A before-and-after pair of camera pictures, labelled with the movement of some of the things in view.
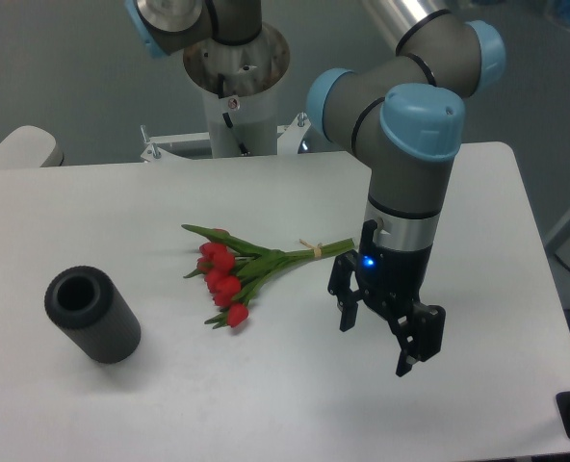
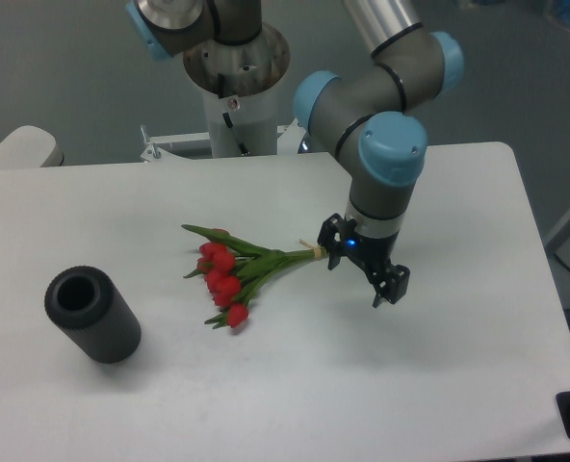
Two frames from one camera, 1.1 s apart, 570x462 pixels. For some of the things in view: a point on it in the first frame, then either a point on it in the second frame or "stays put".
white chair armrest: [26, 146] stays put
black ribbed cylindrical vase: [85, 301] stays put
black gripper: [388, 279] -> [390, 282]
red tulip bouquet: [232, 267] stays put
